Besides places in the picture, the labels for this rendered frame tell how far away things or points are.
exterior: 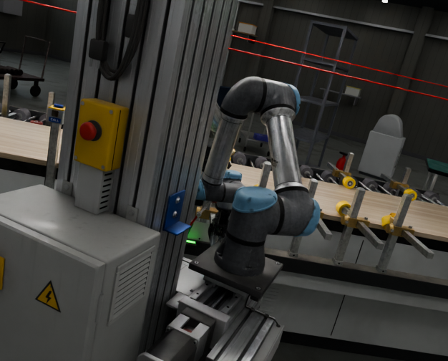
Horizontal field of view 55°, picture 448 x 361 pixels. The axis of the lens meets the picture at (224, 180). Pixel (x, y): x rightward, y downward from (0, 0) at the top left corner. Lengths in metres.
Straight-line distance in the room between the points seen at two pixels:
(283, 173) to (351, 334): 1.79
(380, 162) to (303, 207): 7.45
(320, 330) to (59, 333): 2.16
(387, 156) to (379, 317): 5.98
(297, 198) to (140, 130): 0.55
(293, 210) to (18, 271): 0.72
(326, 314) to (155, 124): 2.12
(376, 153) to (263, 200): 7.56
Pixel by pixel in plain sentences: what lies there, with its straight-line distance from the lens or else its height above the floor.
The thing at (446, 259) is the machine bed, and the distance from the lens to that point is 2.90.
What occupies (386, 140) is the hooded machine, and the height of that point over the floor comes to 0.76.
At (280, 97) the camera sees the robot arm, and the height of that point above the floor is 1.52.
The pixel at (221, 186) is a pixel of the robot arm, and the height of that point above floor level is 1.15.
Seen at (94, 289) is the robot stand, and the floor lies 1.19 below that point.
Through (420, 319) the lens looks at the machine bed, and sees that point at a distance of 3.05.
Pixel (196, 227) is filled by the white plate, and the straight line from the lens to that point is 2.15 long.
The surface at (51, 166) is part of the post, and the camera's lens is 2.16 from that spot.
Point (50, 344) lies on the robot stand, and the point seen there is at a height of 1.04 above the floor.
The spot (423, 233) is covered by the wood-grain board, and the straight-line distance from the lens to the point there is 2.72.
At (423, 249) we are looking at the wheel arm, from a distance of 2.24.
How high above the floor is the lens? 1.61
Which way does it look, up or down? 16 degrees down
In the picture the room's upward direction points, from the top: 13 degrees clockwise
